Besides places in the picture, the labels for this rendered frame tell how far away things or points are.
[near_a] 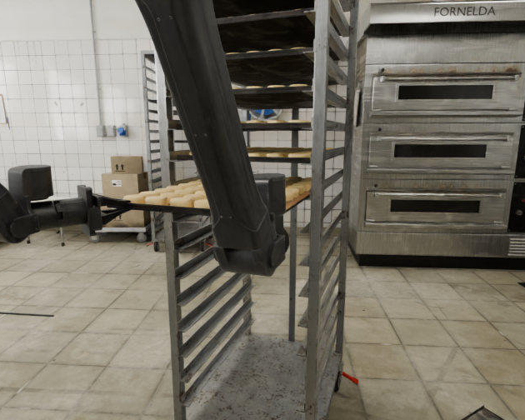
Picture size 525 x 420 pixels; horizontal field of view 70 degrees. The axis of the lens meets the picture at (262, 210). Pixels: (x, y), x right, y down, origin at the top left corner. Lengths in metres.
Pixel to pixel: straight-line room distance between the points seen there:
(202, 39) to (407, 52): 2.94
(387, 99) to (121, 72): 2.78
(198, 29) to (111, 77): 4.20
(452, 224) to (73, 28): 4.17
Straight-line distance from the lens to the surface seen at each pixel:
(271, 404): 1.53
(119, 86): 4.50
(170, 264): 1.20
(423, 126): 3.24
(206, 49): 0.36
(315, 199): 0.97
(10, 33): 5.17
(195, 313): 1.36
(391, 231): 3.28
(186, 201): 0.83
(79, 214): 0.84
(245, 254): 0.48
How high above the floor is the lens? 1.11
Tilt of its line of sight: 11 degrees down
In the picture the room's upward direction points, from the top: straight up
